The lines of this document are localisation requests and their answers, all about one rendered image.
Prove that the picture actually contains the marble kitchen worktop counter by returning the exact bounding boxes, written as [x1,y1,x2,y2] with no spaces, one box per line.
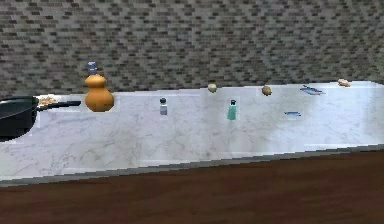
[0,80,384,224]

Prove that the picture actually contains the teal spray bottle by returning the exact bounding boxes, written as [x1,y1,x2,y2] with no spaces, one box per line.
[227,99,238,121]

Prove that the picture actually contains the beige bread loaf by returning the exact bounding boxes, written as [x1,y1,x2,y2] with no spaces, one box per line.
[36,95,58,108]

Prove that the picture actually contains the blue grey knife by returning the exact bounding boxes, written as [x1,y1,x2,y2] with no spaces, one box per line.
[299,84,326,96]

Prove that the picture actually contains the black frying pan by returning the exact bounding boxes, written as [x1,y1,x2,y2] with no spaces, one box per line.
[0,95,82,143]

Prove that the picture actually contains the orange gourd-shaped bottle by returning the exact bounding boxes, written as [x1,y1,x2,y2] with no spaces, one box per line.
[83,61,115,113]

